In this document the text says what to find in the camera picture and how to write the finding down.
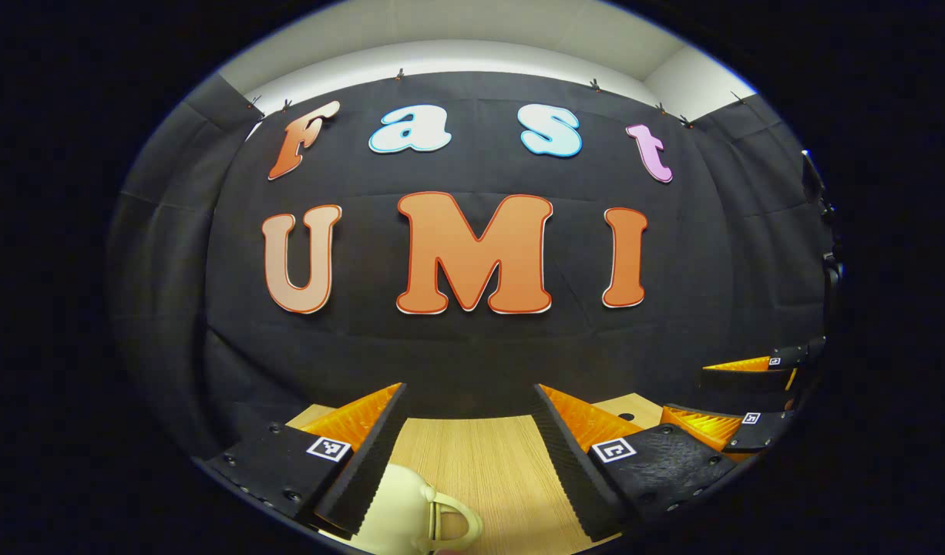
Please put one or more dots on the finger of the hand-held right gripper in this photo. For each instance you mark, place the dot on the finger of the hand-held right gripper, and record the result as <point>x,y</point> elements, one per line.
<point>742,379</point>
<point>765,432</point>

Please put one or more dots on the black backdrop cloth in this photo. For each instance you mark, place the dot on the black backdrop cloth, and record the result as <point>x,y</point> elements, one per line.
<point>480,347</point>

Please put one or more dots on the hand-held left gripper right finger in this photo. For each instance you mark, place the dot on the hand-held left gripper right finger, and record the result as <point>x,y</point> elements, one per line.
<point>569,470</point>

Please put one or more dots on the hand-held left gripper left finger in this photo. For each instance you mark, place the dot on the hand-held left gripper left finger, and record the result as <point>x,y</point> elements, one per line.
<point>368,462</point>

